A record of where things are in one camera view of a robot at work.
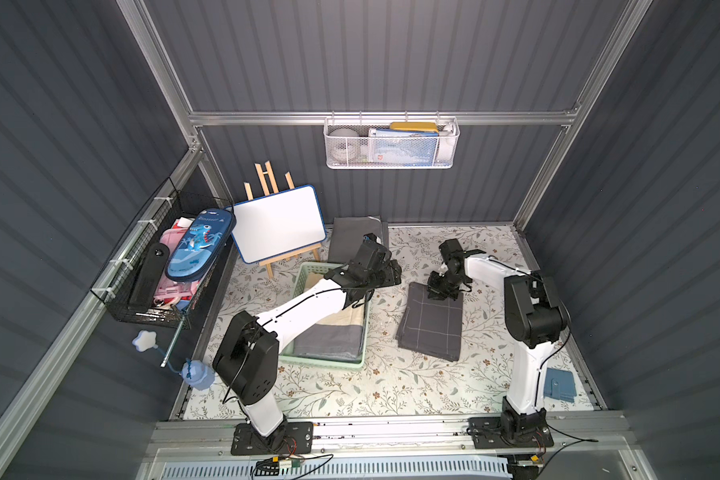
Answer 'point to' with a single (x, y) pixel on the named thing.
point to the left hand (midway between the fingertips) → (398, 273)
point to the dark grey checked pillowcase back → (431, 327)
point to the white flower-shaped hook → (145, 340)
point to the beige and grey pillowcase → (321, 340)
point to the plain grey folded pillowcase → (348, 234)
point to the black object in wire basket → (144, 292)
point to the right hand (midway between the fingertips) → (435, 293)
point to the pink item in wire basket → (174, 293)
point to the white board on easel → (278, 222)
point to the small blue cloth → (559, 384)
